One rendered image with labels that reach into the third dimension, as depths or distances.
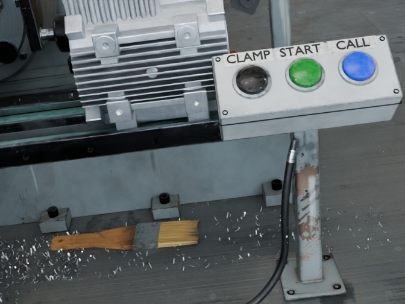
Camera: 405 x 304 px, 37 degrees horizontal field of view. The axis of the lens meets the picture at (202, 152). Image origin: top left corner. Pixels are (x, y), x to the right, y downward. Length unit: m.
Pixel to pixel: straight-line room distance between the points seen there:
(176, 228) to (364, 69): 0.37
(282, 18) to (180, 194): 0.43
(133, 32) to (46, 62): 0.60
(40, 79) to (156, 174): 0.57
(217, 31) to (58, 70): 0.64
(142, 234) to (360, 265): 0.29
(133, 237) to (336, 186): 0.30
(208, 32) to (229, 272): 0.30
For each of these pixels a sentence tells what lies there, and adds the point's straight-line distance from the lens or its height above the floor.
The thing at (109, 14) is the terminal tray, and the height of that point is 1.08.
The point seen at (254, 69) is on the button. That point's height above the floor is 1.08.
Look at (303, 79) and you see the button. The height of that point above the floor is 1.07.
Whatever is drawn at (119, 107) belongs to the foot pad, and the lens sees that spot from 0.78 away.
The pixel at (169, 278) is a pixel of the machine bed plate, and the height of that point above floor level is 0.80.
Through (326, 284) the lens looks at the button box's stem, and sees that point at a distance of 0.72.
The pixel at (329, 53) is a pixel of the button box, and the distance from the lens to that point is 0.59.
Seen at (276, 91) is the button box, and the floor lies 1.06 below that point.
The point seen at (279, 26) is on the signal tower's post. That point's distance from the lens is 1.15.
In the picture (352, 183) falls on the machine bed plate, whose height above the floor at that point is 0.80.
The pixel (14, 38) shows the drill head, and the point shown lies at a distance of 1.10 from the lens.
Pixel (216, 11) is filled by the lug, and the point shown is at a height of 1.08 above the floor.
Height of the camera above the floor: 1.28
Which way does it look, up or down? 29 degrees down
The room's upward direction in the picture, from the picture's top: 8 degrees counter-clockwise
